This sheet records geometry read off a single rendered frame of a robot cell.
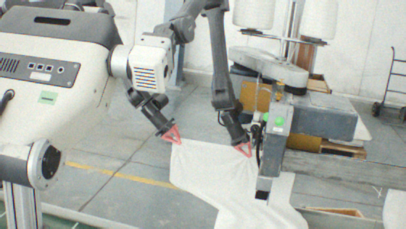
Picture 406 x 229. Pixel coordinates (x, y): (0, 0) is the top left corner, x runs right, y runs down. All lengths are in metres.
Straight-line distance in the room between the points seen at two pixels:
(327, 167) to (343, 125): 0.27
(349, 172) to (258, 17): 0.68
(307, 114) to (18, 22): 0.93
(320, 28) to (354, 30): 5.02
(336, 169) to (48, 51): 1.09
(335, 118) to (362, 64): 5.35
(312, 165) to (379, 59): 5.24
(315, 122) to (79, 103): 0.73
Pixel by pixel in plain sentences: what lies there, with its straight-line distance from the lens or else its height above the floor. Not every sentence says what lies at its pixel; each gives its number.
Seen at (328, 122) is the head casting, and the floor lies 1.29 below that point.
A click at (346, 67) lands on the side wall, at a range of 6.55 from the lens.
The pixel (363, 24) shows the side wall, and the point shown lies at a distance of 6.51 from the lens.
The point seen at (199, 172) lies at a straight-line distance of 1.54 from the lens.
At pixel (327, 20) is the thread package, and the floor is 1.60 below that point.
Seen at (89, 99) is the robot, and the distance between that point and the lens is 0.97.
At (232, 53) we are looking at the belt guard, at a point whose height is 1.40.
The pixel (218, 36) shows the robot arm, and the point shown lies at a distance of 1.42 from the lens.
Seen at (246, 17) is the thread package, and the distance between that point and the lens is 1.46.
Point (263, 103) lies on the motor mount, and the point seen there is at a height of 1.21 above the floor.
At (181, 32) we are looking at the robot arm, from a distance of 1.10.
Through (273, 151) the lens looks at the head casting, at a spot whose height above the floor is 1.16.
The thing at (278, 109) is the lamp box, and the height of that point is 1.32.
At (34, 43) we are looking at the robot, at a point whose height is 1.48.
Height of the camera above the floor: 1.66
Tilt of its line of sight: 18 degrees down
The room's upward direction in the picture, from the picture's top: 6 degrees clockwise
